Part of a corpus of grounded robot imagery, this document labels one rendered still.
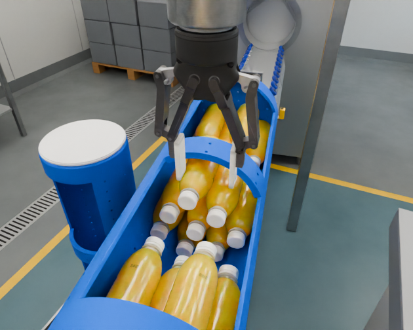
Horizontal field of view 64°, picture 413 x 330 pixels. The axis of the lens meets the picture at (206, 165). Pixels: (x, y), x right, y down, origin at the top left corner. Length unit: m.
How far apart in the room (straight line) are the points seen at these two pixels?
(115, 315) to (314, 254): 1.80
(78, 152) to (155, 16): 3.01
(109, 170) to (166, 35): 3.00
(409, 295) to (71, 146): 0.97
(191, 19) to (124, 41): 3.95
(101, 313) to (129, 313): 0.04
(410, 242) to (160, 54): 3.58
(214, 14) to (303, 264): 1.84
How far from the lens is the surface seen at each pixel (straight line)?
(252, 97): 0.42
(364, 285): 2.12
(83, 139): 1.17
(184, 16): 0.38
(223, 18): 0.37
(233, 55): 0.41
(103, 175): 1.09
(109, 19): 4.37
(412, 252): 0.82
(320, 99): 1.71
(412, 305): 0.73
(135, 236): 0.77
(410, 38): 5.51
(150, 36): 4.08
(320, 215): 2.41
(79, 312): 0.48
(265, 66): 2.07
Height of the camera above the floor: 1.62
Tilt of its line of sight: 36 degrees down
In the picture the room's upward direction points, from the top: straight up
